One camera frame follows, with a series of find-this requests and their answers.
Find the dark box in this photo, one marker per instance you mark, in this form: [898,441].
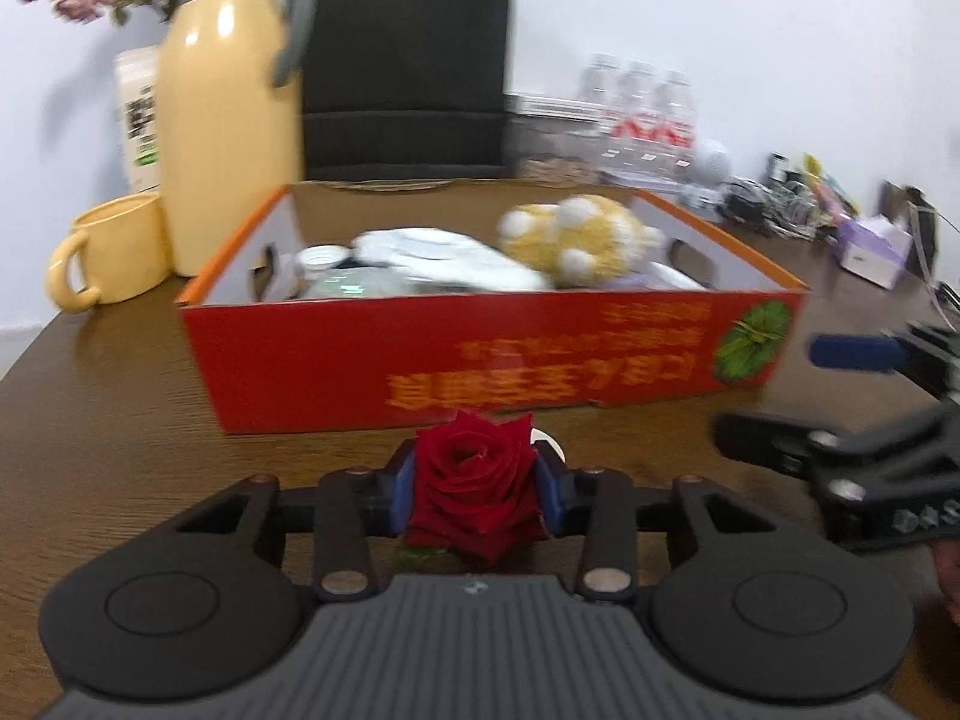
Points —
[911,232]

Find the purple knitted pouch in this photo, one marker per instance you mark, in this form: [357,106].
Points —
[634,281]

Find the black paper bag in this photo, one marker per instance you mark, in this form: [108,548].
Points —
[405,52]

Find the white robot-shaped speaker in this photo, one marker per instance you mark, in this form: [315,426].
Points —
[712,161]

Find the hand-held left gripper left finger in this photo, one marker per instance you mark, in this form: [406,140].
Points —
[403,495]

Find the white carton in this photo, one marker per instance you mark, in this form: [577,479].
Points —
[139,112]

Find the red cardboard box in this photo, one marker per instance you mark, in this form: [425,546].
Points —
[375,360]

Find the clear water bottle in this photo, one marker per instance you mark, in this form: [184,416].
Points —
[637,112]
[598,101]
[675,120]

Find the yellow white plush toy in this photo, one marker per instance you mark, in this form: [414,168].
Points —
[592,240]

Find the person's right hand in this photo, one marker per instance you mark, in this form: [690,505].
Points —
[951,577]

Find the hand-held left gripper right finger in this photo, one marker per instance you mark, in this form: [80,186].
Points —
[551,495]

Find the red rose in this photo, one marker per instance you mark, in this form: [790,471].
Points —
[472,480]

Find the yellow thermos jug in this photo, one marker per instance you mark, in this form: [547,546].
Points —
[225,127]

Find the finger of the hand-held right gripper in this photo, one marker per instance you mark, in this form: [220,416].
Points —
[855,352]
[765,439]

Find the translucent white plastic box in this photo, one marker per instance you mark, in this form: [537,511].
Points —
[352,289]

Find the clear food container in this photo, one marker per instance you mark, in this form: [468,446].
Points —
[555,165]

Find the yellow mug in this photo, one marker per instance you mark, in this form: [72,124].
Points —
[120,255]

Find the white cloth glove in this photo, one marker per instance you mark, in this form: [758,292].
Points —
[450,259]

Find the purple tissue box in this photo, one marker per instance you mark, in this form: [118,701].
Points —
[874,247]

